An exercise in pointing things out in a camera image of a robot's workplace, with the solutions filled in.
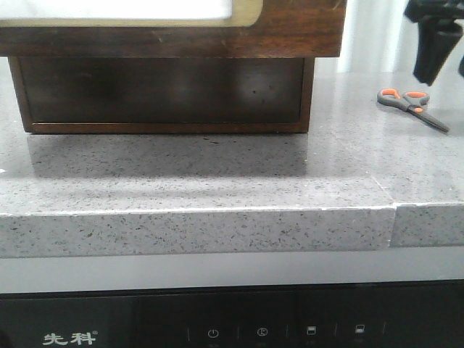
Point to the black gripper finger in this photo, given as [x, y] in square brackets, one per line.
[436, 40]

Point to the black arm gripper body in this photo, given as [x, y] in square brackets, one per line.
[435, 15]

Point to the black appliance control panel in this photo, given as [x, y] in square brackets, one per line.
[391, 314]

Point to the orange grey scissors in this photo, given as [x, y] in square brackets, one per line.
[413, 102]

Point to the dark wooden drawer cabinet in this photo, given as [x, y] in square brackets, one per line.
[30, 125]

